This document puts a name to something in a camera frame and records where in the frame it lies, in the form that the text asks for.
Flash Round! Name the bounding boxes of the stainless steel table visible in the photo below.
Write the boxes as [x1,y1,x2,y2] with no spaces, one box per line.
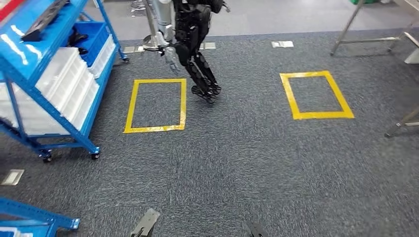
[330,0,419,65]
[384,106,419,139]

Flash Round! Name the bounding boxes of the black flat plastic part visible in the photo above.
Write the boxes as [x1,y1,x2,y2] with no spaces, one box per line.
[20,0,69,42]

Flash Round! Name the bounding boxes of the white plastic crate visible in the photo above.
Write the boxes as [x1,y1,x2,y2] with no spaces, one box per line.
[0,65,94,125]
[0,46,81,109]
[0,80,100,136]
[0,226,34,237]
[87,34,117,79]

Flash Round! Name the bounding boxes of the blue plastic crate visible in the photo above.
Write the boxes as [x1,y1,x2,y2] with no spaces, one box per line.
[64,21,110,68]

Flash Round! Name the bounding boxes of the yellow floor tape square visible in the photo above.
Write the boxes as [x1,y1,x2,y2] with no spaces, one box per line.
[280,70,355,120]
[123,78,188,134]

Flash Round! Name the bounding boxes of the red barrier belt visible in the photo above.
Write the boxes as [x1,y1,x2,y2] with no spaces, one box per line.
[0,0,25,22]

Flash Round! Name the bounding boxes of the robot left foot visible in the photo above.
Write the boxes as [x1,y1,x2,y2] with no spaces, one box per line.
[130,208,161,237]

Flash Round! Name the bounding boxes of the black plastic trim part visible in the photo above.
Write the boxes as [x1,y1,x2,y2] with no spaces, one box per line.
[65,28,89,55]

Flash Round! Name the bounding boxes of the black silver humanoid robot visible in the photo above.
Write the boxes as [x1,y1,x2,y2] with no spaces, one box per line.
[154,0,231,105]

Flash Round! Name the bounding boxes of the chrome stand pole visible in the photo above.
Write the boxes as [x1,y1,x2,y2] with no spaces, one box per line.
[142,0,165,51]

